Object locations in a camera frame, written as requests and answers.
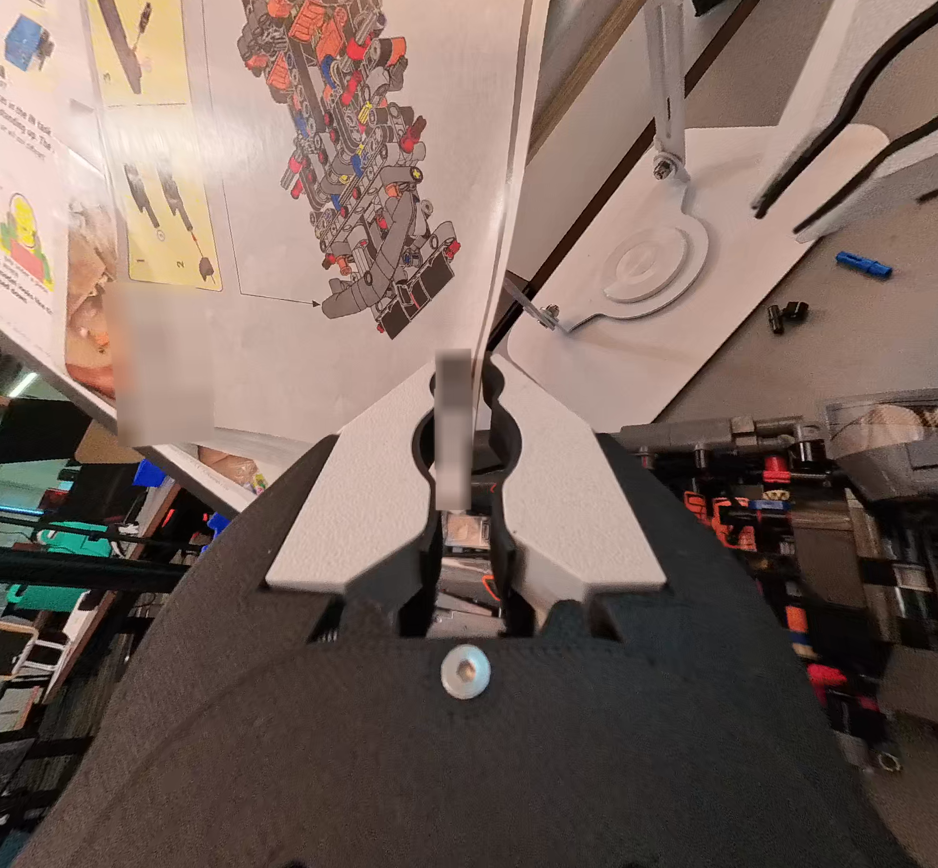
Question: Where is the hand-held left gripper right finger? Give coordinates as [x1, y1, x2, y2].
[484, 357, 668, 638]

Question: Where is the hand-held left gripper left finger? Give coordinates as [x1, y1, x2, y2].
[264, 359, 444, 638]

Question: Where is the lego instruction booklet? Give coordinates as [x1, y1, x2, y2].
[0, 0, 549, 513]

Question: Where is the dark metal rack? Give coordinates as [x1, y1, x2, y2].
[0, 502, 192, 594]

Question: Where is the white book stand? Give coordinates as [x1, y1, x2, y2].
[506, 0, 891, 431]

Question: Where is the grey lego car model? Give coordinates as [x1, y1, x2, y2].
[436, 388, 938, 777]

